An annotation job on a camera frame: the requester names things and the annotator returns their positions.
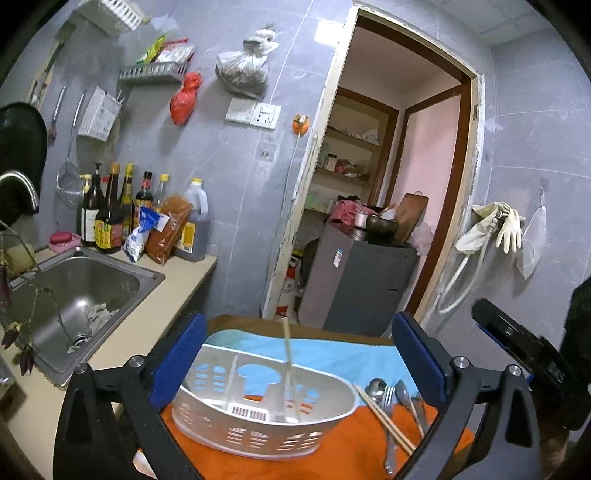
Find white wall switch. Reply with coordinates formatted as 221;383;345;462
225;98;257;124

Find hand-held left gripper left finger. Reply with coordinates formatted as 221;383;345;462
53;311;208;480

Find brown cutting board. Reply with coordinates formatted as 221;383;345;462
394;191;429;244

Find red and white packet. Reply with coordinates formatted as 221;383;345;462
157;41;197;64

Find red plastic bag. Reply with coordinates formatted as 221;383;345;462
170;72;204;126

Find large oil jug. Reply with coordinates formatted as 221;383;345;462
174;178;211;263

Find grey dish rag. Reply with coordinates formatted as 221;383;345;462
85;302;121;334

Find person's right forearm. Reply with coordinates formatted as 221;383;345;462
538;415;573;480

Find orange-brown spice packet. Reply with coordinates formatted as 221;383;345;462
144;196;194;266

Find steel faucet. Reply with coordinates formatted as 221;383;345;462
0;171;40;216

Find dark bottle yellow label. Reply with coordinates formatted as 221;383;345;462
95;162;124;254

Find white wall utensil holder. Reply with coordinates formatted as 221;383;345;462
78;87;123;141

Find black wok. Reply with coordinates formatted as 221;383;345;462
0;102;49;227

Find metal fork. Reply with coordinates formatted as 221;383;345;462
381;385;400;475

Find white mesh bag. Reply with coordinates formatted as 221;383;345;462
516;205;548;280

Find pink soap dish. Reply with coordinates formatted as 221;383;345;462
50;231;83;254

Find dark metal bowl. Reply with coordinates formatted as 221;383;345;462
366;215;399;244

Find white wall basket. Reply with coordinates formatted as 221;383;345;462
76;0;145;38

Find dried plant twig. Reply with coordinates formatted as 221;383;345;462
0;219;66;377

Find dark bottle red label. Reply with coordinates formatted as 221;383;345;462
135;172;154;217

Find clear bag dark contents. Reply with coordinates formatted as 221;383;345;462
216;28;280;100

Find grey wall rack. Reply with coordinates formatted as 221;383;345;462
119;62;190;85

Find dark bottle gold neck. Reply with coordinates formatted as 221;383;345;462
119;162;137;232

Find grey small fridge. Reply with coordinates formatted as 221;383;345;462
298;224;419;337

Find clear bottle yellow cap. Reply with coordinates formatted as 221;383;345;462
152;174;171;213

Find steel sink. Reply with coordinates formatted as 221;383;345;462
0;247;166;387

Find beige kitchen counter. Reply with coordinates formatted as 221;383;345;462
0;244;218;480

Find white plastic utensil basket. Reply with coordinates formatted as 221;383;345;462
170;344;360;461

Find white shower hose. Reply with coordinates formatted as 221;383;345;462
436;216;503;315

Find red cloth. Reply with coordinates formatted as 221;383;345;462
328;198;366;227

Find wooden door frame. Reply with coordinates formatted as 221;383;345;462
261;2;486;324

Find brown wooden table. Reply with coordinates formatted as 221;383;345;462
207;315;398;347

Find round metal spoon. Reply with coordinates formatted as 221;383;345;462
364;377;391;416

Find hanging metal spatula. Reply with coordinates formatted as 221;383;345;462
46;85;68;141

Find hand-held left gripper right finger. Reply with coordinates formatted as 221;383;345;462
392;311;541;480

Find blue and white bag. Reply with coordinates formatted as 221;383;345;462
124;207;169;263

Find blue and orange cloth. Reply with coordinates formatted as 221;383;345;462
159;327;476;480

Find cream rubber glove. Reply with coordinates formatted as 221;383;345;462
456;203;498;253
495;203;526;254

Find metal wire strainer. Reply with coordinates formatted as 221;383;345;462
56;92;88;209

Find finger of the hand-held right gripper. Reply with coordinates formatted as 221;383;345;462
471;298;542;372

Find thin white cable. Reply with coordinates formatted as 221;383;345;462
279;133;303;222

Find metal utensil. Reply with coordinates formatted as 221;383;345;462
410;396;431;428

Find wooden shelf unit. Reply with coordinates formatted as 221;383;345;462
302;88;399;220

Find white wall socket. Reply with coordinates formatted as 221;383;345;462
252;102;282;130

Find yellow sponge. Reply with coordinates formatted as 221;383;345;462
4;242;36;274

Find oval metal spoon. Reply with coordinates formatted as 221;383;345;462
395;379;426;437

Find red and white canister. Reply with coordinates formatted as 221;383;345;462
276;258;299;320

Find yellow-green packet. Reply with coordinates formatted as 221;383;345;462
136;36;166;64

